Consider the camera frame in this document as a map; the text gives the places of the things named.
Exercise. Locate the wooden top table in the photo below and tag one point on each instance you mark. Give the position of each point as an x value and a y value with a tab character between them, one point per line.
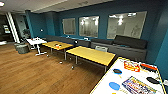
91	55
56	45

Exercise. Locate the dark grey sofa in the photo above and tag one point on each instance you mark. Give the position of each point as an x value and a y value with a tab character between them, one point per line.
66	39
128	45

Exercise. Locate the medium interior glass window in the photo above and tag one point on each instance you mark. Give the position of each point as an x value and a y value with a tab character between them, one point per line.
88	26

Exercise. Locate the small interior glass window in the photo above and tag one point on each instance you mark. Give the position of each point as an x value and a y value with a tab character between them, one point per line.
69	26

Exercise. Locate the yellow air hockey table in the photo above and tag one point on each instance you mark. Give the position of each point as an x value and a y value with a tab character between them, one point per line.
106	86

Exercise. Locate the large interior glass window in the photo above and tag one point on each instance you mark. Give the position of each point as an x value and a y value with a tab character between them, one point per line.
126	25

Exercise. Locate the small white table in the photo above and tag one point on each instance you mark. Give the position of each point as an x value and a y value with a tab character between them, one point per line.
36	41

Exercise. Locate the blue plastic bowl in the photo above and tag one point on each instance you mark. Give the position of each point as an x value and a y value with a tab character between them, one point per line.
114	86

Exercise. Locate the grey round ottoman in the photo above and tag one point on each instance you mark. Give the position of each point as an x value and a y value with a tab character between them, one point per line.
21	48

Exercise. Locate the colourful board game box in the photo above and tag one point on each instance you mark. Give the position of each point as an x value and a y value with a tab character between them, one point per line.
138	86

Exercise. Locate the red black game box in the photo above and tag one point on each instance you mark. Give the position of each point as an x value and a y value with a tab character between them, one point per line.
149	67

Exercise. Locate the black plastic bowl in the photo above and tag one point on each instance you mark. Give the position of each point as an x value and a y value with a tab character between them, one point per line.
153	80

